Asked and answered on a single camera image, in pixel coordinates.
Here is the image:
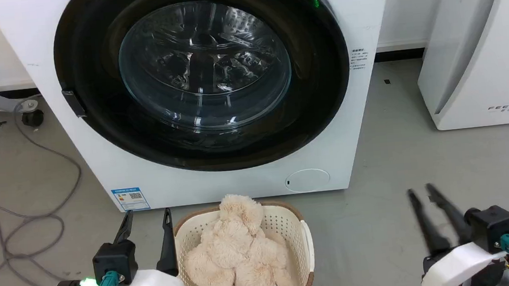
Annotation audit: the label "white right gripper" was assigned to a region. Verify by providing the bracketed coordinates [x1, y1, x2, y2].
[407, 177, 509, 286]

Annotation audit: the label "white front-load washing machine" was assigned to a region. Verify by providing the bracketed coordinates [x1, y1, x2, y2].
[0, 0, 412, 224]

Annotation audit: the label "black round washer door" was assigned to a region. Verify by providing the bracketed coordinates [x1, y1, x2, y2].
[49, 0, 358, 185]

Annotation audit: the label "blue energy label sticker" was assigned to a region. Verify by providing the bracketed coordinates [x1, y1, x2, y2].
[111, 186, 151, 213]

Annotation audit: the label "beige plush teddy bear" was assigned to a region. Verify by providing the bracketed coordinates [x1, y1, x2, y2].
[178, 189, 295, 286]

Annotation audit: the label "round filter cover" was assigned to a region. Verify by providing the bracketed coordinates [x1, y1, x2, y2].
[284, 167, 332, 194]

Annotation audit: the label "cream plastic laundry basket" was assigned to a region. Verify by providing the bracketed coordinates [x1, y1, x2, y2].
[171, 197, 317, 286]

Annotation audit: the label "black caster wheel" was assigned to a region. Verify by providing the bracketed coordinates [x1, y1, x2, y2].
[21, 108, 45, 128]

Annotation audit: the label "white Feelbird appliance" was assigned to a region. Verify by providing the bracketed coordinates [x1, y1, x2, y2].
[410, 0, 509, 133]

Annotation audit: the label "small text sticker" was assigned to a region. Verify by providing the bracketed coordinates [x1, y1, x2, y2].
[350, 46, 370, 71]

